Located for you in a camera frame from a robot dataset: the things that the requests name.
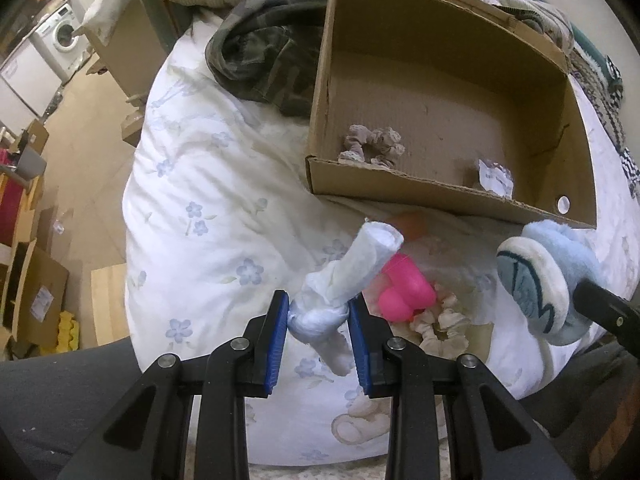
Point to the cardboard box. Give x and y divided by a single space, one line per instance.
450 95

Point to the light blue plush slipper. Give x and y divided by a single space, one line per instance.
545 280

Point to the yellow egg tray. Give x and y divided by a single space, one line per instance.
69 332

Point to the clear plastic wrapper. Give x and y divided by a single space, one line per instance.
495 177

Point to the camouflage jacket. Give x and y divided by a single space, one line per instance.
267 55

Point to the white knotted cloth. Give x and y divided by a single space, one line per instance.
345 280

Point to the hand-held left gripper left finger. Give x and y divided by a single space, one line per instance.
278 332

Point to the patterned knit blanket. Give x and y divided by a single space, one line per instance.
607 90

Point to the white washing machine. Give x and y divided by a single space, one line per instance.
60 35

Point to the wooden cabinet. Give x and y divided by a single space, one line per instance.
122 52

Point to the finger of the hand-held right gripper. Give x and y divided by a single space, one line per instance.
607 312

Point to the lace-trimmed beige scrunchie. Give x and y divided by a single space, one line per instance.
372 145

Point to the person's dark trouser leg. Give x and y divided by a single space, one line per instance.
65 400

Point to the wooden board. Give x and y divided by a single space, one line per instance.
110 305

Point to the pink plastic toy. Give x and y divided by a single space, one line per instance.
402 292

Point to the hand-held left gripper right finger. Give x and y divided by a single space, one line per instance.
358 340

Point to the open cardboard carton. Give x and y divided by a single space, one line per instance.
32 292

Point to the floral white duvet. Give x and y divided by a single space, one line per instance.
220 200

